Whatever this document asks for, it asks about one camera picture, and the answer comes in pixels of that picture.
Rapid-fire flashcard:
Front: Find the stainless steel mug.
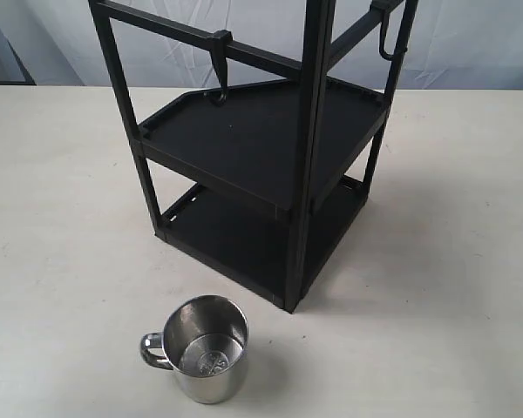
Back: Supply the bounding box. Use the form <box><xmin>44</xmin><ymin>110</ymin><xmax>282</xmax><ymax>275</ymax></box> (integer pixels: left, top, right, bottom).
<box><xmin>139</xmin><ymin>294</ymin><xmax>249</xmax><ymax>404</ymax></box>

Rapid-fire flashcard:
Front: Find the black metal shelf rack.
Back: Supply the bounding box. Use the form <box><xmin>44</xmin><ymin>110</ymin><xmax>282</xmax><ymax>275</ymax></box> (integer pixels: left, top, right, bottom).
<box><xmin>89</xmin><ymin>1</ymin><xmax>418</xmax><ymax>312</ymax></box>

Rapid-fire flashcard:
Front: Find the black metal hook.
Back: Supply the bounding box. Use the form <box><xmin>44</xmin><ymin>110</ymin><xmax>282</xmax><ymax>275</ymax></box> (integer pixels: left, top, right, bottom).
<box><xmin>204</xmin><ymin>30</ymin><xmax>233</xmax><ymax>107</ymax></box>
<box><xmin>370</xmin><ymin>0</ymin><xmax>407</xmax><ymax>62</ymax></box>

